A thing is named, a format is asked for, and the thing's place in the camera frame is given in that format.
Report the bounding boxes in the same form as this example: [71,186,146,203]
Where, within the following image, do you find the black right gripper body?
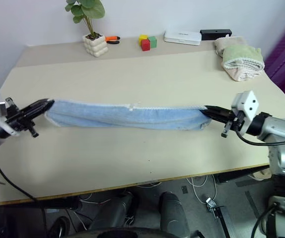
[220,110,245,138]

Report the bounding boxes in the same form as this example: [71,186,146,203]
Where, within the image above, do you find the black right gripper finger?
[204,105,234,118]
[201,109,230,124]

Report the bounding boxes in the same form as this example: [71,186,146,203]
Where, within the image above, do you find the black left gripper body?
[4,97,39,138]

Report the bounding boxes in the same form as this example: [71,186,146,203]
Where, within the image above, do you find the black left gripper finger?
[24,100,56,120]
[20,98,50,113]

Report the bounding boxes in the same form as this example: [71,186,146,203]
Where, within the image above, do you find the light blue towel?
[45,99,213,132]

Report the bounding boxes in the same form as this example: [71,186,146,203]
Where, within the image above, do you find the folded beige towel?
[214,36,248,59]
[223,63,264,82]

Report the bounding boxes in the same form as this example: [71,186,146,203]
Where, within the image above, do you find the folded green towel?
[221,45,266,72]

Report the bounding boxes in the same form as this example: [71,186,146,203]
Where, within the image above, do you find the long black box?
[200,29,233,41]

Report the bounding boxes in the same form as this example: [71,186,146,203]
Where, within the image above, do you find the flat white box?
[163,30,203,46]

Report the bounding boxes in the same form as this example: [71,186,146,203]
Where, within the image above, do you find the white bubble plant pot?
[82,32,109,59]

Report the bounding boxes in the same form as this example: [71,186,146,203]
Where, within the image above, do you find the silver metal clamp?
[205,197,217,212]

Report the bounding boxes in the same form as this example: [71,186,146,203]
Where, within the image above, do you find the green cube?
[147,36,158,49]

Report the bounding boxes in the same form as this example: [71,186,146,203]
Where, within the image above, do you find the orange black pliers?
[105,35,121,45]

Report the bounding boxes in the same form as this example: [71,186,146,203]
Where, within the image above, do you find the black stand bar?
[211,205,235,238]

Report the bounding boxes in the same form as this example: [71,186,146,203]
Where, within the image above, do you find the dark rounded grey shape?
[89,191,140,233]
[159,191,191,238]

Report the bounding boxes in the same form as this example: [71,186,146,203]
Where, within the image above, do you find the green leafy plant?
[65,0,106,39]

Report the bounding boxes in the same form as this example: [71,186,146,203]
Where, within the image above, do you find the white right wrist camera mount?
[231,90,260,136]

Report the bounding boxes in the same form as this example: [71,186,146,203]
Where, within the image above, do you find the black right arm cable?
[236,130,285,147]

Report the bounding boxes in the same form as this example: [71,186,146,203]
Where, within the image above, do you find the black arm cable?
[236,130,285,147]
[0,165,48,238]

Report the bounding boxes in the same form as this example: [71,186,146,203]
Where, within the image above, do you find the black table frame bar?
[217,164,270,184]

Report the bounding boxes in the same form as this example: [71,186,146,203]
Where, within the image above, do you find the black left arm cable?
[0,165,48,238]

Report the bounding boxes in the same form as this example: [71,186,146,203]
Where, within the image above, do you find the white floor cable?
[186,174,218,204]
[78,192,105,207]

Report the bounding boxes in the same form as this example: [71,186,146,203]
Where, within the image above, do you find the black cable at torso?
[252,202,281,238]

